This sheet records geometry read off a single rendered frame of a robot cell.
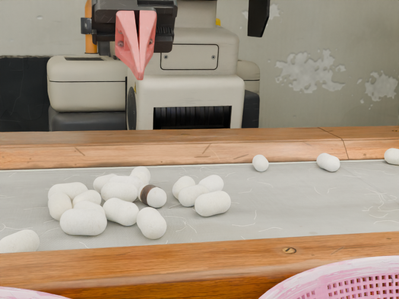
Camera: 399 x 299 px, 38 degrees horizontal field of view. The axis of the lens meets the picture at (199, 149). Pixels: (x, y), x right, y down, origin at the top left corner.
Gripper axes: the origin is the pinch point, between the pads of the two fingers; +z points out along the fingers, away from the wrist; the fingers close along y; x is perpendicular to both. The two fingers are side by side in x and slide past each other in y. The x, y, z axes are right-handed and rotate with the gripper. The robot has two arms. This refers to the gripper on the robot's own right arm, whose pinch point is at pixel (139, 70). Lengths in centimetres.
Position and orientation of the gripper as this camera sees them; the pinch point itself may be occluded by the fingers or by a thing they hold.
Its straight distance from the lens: 66.3
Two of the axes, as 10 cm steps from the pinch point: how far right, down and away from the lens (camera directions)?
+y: 9.8, -0.3, 2.0
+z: 1.4, 8.0, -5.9
